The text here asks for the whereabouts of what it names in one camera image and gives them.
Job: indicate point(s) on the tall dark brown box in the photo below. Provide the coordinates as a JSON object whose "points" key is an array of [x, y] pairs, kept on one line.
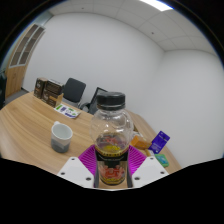
{"points": [[40, 87]]}

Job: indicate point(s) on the white printed leaflet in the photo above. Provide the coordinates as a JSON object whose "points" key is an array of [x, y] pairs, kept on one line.
{"points": [[67, 111]]}

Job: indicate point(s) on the black sofa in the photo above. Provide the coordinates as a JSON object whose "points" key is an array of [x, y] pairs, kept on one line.
{"points": [[2, 90]]}

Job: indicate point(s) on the purple sign stand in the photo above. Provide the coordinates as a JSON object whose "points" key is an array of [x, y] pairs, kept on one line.
{"points": [[159, 141]]}

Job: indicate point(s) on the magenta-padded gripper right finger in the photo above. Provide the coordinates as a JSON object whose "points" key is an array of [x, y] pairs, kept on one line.
{"points": [[148, 170]]}

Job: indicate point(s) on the grey mesh office chair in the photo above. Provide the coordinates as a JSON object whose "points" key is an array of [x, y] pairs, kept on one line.
{"points": [[95, 103]]}

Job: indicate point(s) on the flat dark brown box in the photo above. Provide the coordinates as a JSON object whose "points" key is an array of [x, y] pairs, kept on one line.
{"points": [[54, 87]]}

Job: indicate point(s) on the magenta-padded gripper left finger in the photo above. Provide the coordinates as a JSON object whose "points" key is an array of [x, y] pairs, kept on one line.
{"points": [[76, 170]]}

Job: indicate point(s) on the clear black-capped drink bottle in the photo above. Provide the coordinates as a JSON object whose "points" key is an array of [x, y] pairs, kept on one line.
{"points": [[111, 133]]}

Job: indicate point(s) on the wooden glass-door shelf cabinet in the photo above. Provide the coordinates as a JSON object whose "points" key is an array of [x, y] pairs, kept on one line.
{"points": [[16, 73]]}

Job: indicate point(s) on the flat green box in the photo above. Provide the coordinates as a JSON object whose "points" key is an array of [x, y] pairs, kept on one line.
{"points": [[162, 160]]}

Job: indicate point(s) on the black office chair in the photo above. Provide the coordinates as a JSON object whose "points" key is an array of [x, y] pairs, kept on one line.
{"points": [[74, 90]]}

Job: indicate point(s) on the ceiling light panel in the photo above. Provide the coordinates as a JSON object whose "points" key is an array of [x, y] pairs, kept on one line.
{"points": [[156, 4]]}

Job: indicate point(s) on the orange wooden box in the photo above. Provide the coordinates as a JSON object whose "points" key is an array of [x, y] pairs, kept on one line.
{"points": [[141, 144]]}

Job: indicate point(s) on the white and grey mug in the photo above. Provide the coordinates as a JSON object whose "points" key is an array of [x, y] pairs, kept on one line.
{"points": [[61, 138]]}

